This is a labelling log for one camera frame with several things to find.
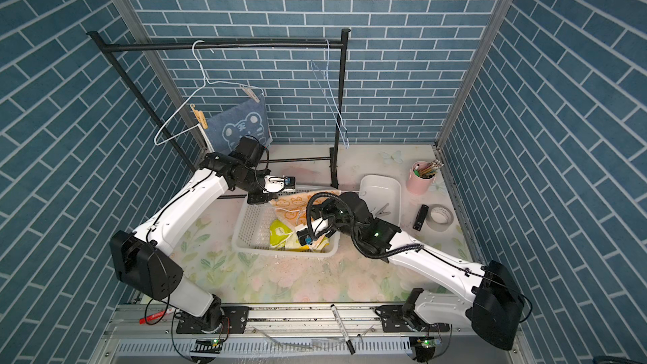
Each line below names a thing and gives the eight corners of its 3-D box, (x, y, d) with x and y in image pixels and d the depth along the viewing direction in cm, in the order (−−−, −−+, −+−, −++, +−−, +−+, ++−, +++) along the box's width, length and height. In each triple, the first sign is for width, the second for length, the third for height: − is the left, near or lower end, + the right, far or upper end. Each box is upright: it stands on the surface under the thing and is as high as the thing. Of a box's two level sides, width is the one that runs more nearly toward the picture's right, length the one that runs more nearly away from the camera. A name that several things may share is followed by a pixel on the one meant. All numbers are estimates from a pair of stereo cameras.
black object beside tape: (411, 227, 96) (413, 223, 93) (419, 207, 102) (421, 203, 99) (419, 231, 95) (421, 227, 92) (426, 211, 101) (429, 206, 98)
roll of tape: (423, 225, 97) (425, 221, 94) (428, 205, 103) (431, 201, 100) (447, 235, 94) (451, 231, 92) (451, 214, 100) (455, 210, 97)
